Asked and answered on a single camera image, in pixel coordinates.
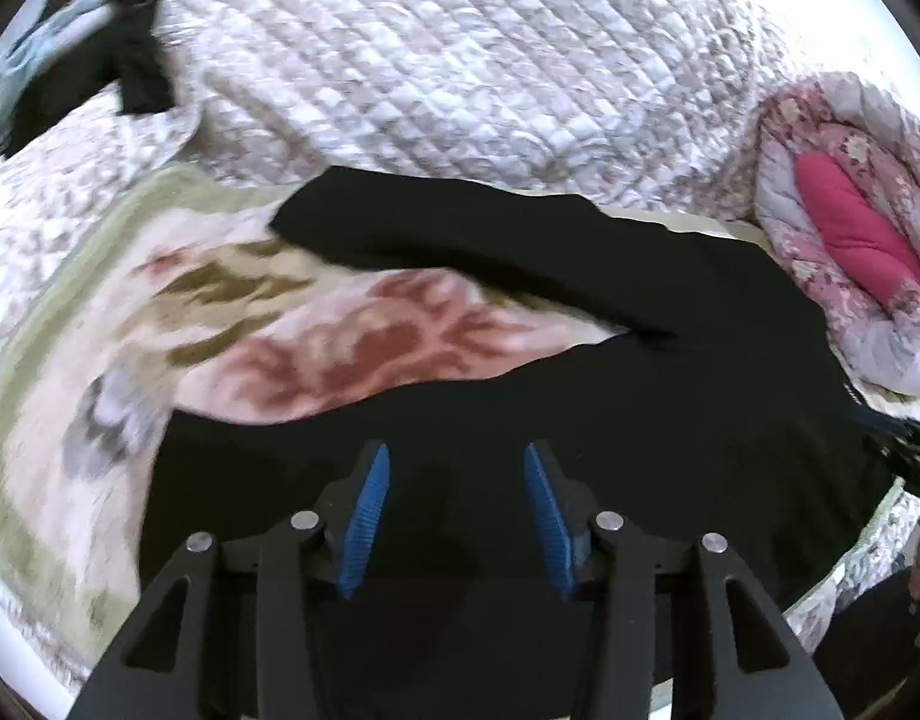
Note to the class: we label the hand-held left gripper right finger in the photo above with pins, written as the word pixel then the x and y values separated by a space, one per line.
pixel 551 517

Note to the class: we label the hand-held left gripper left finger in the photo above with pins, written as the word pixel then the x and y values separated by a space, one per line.
pixel 364 517

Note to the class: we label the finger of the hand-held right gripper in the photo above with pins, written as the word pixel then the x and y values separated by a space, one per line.
pixel 891 435

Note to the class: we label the black pants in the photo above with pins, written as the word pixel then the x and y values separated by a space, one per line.
pixel 505 390

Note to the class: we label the person's dark clothing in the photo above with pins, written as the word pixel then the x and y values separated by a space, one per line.
pixel 880 637

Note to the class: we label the pink floral comforter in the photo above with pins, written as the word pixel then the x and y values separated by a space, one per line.
pixel 805 270

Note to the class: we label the floral fleece blanket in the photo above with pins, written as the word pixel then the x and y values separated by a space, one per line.
pixel 205 345

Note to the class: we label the quilted beige bedspread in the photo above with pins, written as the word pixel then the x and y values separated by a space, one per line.
pixel 430 52

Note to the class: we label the black garment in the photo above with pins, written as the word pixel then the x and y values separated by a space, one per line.
pixel 122 52

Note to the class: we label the light blue garment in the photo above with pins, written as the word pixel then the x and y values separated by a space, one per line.
pixel 32 52

